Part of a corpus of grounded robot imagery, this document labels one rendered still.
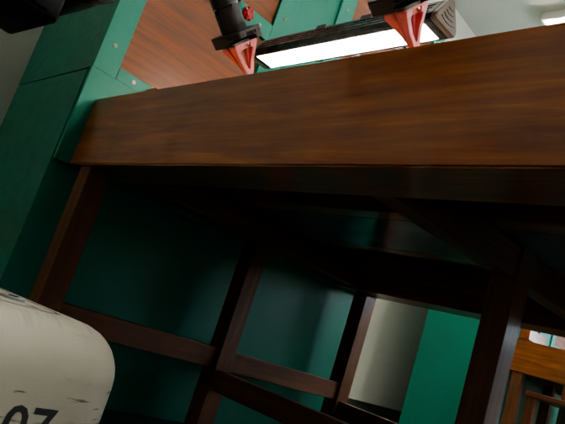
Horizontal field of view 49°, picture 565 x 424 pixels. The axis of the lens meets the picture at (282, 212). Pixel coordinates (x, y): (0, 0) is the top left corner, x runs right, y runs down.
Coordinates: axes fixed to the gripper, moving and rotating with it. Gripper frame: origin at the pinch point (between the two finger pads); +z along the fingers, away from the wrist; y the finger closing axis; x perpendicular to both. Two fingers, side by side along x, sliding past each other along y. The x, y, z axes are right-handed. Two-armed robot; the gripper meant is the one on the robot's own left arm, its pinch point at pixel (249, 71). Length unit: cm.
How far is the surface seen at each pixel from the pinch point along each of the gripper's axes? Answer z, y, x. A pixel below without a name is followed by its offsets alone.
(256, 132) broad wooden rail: 4.7, -26.1, 24.1
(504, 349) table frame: 63, -48, 1
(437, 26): 3.5, -31.3, -26.9
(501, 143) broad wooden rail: 7, -72, 26
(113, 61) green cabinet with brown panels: -10.0, 45.4, 5.7
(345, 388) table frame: 121, 35, -20
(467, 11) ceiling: 61, 145, -329
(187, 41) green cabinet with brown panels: -7, 47, -20
